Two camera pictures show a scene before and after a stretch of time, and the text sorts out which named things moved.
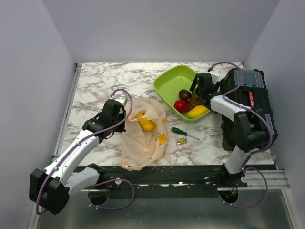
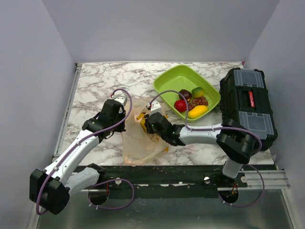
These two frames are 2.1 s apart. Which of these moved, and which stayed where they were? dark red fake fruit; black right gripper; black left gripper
Moved: black right gripper
Stayed: black left gripper; dark red fake fruit
